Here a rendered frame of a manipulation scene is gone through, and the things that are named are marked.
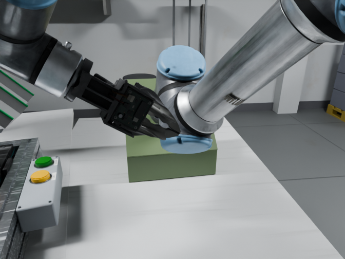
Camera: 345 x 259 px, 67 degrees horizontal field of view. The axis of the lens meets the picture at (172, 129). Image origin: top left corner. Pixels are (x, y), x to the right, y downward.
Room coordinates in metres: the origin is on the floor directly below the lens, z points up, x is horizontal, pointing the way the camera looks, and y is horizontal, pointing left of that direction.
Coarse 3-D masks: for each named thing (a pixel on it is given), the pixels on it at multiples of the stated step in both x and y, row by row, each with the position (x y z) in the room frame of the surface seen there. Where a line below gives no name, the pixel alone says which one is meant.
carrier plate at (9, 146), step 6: (6, 144) 0.68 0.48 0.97; (12, 144) 0.68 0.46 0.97; (0, 150) 0.64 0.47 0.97; (6, 150) 0.64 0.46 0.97; (12, 150) 0.66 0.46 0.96; (0, 156) 0.61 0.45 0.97; (6, 156) 0.61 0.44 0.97; (0, 162) 0.57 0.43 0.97; (0, 168) 0.55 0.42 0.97; (0, 174) 0.54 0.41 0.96
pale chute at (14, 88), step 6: (0, 72) 1.01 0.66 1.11; (0, 78) 1.01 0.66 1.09; (6, 78) 1.01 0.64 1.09; (0, 84) 0.99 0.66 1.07; (6, 84) 1.01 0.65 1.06; (12, 84) 1.01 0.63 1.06; (18, 84) 1.01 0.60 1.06; (12, 90) 1.01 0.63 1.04; (18, 90) 1.01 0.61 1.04; (24, 90) 1.02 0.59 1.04; (18, 96) 1.01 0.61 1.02; (24, 96) 1.02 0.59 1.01; (30, 96) 1.02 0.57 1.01; (24, 102) 1.00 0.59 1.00
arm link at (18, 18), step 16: (0, 0) 0.30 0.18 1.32; (16, 0) 0.30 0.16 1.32; (32, 0) 0.30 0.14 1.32; (48, 0) 0.31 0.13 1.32; (0, 16) 0.31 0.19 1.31; (16, 16) 0.31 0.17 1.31; (32, 16) 0.32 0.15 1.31; (48, 16) 0.34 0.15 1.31; (0, 32) 0.32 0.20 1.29; (16, 32) 0.32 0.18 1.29; (32, 32) 0.33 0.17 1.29
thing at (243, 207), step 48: (96, 144) 0.90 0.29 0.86; (240, 144) 0.90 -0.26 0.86; (96, 192) 0.60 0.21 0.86; (144, 192) 0.60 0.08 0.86; (192, 192) 0.60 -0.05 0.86; (240, 192) 0.60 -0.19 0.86; (96, 240) 0.43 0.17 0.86; (144, 240) 0.43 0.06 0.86; (192, 240) 0.43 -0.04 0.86; (240, 240) 0.43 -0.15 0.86; (288, 240) 0.43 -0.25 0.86
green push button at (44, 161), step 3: (45, 156) 0.60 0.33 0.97; (36, 159) 0.59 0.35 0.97; (39, 159) 0.59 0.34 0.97; (42, 159) 0.59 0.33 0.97; (45, 159) 0.59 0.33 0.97; (48, 159) 0.59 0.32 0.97; (51, 159) 0.59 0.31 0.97; (36, 162) 0.57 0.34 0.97; (39, 162) 0.57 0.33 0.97; (42, 162) 0.57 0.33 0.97; (45, 162) 0.57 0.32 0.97; (48, 162) 0.58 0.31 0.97; (51, 162) 0.59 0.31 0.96; (36, 165) 0.57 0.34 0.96; (39, 165) 0.57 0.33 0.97; (42, 165) 0.57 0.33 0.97; (45, 165) 0.57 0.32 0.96
